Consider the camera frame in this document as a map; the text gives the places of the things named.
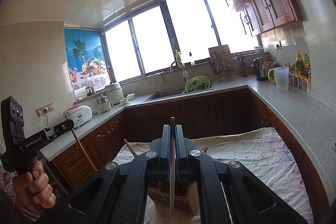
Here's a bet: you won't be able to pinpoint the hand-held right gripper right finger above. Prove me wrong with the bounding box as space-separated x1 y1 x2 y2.
175 124 307 224

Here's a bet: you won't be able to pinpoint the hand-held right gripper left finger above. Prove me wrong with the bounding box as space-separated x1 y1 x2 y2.
35 124 172 224

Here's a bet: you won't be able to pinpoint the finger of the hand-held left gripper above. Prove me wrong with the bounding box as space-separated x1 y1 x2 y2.
43 119 75 139

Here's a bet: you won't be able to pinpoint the metal chopstick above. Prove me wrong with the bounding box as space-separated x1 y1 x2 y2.
169 117 176 217

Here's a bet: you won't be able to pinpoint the wooden utensil holder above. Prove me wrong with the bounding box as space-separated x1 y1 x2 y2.
147 175 200 216

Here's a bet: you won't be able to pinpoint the person's left hand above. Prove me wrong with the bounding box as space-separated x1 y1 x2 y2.
12 160 56 214

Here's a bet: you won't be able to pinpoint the white rice cooker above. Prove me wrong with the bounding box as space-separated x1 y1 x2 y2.
63 105 93 129

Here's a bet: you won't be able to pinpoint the small white electric pot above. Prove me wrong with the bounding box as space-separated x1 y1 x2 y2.
95 95 114 113

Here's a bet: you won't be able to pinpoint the wooden lower cabinets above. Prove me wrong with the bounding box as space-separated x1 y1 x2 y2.
51 86 331 209

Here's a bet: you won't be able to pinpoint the kitchen sink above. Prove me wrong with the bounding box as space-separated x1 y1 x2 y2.
144 86 214 102

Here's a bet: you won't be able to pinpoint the large white electric pot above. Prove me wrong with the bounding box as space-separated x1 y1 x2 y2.
104 82 124 105

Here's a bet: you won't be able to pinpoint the white floral tablecloth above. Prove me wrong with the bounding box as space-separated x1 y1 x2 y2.
113 127 314 224

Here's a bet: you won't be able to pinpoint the tropical fruit window blind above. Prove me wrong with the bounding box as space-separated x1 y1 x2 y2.
64 28 109 90

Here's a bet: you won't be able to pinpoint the green colander with vegetables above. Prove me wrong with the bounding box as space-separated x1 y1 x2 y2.
184 76 212 93

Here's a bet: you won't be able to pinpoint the hanging dish cloth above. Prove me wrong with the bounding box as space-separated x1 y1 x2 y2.
147 72 163 86

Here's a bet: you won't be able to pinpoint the metal kitchen faucet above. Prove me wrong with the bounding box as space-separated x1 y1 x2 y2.
170 60 189 84

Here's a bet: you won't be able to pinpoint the knife and scissors holder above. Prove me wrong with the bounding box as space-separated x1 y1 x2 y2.
238 53 248 77

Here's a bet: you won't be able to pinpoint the wooden cutting board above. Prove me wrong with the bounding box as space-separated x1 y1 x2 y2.
208 45 233 62

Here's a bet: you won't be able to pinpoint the black electric kettle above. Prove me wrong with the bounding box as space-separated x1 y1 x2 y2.
253 57 269 81

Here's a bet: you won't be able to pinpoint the grey kitchen countertop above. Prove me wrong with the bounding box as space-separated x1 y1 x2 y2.
39 74 336 203

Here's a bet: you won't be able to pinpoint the kitchen window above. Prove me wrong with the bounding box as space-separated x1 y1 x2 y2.
101 0 260 83

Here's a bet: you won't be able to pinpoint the row of spice jars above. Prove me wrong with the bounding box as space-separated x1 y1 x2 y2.
291 72 310 92

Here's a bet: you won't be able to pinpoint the cooking oil bottles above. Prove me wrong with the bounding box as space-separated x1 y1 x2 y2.
294 53 311 75

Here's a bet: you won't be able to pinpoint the wall socket strip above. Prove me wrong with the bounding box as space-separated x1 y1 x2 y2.
36 103 55 116

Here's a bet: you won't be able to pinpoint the wire dish rack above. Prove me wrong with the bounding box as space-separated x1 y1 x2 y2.
209 53 238 83

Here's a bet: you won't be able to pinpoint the clear jug with green handle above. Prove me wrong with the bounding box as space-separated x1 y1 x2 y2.
268 67 290 91

